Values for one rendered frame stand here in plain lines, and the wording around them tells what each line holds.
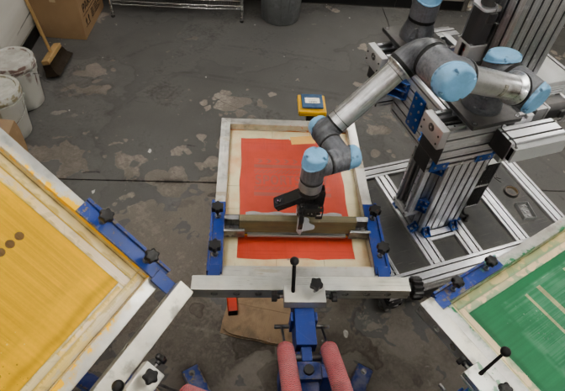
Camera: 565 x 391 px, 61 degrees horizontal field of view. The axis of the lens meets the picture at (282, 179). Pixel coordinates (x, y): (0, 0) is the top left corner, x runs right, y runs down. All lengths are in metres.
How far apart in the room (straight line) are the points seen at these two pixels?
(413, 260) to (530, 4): 1.39
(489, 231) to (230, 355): 1.61
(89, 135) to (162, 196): 0.79
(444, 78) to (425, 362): 1.65
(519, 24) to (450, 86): 0.67
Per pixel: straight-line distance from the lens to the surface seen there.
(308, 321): 1.47
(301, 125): 2.10
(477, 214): 3.09
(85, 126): 3.72
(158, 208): 3.07
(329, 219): 1.66
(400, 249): 2.74
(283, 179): 1.91
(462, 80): 1.46
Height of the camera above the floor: 2.34
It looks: 47 degrees down
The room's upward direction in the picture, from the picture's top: 6 degrees clockwise
